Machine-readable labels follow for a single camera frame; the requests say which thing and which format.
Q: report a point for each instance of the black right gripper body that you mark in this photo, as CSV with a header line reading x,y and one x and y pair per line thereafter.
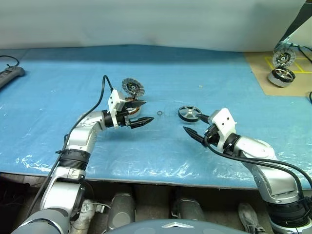
x,y
212,135

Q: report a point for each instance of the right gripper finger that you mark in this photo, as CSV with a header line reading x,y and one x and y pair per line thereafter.
x,y
203,118
195,134

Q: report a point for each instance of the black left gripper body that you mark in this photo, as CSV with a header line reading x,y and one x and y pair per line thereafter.
x,y
122,119

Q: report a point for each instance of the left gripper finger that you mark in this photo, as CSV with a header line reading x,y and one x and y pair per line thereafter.
x,y
141,122
137,104

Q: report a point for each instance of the motor housing with copper coils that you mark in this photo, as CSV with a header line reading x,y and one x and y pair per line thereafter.
x,y
134,112

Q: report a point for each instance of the black rotor with silver spokes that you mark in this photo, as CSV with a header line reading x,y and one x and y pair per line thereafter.
x,y
282,75
190,112

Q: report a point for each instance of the motor cover with circuit board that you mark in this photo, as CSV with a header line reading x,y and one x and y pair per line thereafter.
x,y
284,58
132,86

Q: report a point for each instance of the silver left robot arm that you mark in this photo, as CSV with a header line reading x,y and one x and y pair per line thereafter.
x,y
80,136

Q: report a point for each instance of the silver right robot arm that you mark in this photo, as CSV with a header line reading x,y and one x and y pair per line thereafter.
x,y
256,148

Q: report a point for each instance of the silver motor housing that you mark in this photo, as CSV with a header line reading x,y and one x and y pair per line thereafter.
x,y
273,81

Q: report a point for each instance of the brown cardboard sheet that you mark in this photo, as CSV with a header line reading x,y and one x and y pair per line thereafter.
x,y
263,80

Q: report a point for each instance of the dark grey rounded cylinder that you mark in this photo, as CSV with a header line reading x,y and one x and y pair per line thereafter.
x,y
189,209
123,209

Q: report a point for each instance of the grey curved shell with emblem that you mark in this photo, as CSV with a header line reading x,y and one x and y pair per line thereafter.
x,y
175,228

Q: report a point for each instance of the dark grey power strip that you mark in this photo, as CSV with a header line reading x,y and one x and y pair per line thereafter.
x,y
12,73

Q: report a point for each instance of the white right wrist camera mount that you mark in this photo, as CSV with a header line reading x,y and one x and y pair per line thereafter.
x,y
225,122

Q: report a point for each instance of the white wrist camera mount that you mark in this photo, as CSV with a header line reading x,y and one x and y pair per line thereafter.
x,y
225,122
115,100

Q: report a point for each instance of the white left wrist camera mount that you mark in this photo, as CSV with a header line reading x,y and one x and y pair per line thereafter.
x,y
115,100

